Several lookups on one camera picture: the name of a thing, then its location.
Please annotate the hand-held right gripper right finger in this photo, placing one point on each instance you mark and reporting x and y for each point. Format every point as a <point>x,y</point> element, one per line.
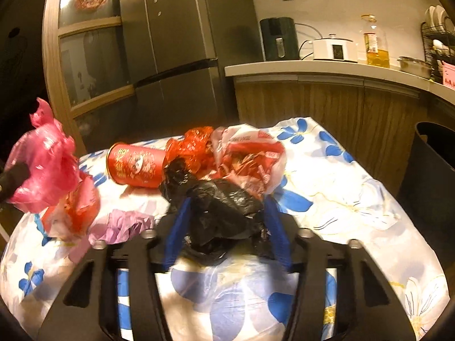
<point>280,238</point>

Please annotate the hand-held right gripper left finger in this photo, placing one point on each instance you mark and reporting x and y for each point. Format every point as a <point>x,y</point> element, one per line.
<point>177,234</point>

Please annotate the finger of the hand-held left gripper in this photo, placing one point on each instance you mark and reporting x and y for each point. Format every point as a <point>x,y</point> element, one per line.
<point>14,181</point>

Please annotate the pink plastic bag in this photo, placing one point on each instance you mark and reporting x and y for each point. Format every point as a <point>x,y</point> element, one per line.
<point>46,163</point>

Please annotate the black plastic bag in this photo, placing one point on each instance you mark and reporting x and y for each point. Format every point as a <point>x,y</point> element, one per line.
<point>220,213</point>

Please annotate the purple plastic bag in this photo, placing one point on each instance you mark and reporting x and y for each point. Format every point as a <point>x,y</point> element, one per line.
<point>121,225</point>

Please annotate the red and white plastic bag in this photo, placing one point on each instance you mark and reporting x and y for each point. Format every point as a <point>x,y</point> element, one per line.
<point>76,209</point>
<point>248,156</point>

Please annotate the black trash bin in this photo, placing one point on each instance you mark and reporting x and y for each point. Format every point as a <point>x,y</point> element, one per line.
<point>432,170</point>

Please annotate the red paper cup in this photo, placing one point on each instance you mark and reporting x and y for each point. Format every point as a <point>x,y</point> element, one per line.
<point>137,165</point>

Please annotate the floral white blue tablecloth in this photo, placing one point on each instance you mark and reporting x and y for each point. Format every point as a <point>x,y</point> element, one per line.
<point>355,199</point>

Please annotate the wooden lower cabinets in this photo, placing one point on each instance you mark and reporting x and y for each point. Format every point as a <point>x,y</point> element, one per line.
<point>337,106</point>

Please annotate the wooden glass sliding door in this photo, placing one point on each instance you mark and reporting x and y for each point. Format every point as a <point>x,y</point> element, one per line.
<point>92,60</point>

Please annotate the light stone kitchen counter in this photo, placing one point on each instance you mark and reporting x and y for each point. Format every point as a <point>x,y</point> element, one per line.
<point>320,69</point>

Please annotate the grey refrigerator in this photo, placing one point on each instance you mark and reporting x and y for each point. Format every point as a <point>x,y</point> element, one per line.
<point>192,42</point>

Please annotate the white slow cooker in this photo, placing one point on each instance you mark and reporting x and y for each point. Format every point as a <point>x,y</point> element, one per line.
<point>336,49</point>

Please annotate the black air fryer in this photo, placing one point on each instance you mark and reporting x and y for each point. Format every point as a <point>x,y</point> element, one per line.
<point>279,39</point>

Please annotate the cooking oil bottle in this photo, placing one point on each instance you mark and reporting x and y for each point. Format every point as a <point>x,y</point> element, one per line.
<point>376,48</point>

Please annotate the steel bowl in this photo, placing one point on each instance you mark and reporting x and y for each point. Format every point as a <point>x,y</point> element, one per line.
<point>414,67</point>

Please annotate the pink utensil holder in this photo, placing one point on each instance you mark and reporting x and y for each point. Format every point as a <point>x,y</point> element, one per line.
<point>449,76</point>

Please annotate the black dish rack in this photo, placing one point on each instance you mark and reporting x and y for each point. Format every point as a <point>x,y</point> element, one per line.
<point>439,39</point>

